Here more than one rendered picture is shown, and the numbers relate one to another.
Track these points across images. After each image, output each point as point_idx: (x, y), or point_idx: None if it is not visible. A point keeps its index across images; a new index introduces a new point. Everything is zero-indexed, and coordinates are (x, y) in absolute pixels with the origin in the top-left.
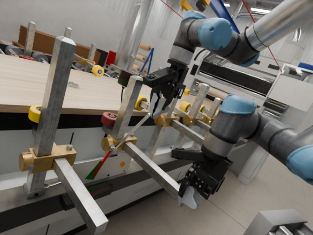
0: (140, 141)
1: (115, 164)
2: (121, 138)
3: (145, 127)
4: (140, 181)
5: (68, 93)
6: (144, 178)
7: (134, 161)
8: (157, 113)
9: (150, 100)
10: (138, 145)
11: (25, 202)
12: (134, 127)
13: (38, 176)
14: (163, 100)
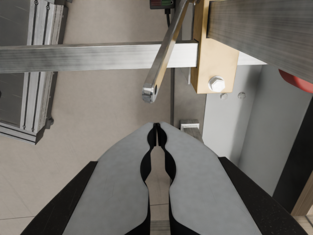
0: (251, 163)
1: (186, 31)
2: (208, 27)
3: (271, 190)
4: (170, 101)
5: None
6: (170, 110)
7: (201, 107)
8: (126, 136)
9: (230, 163)
10: (247, 155)
11: None
12: (170, 27)
13: None
14: (89, 224)
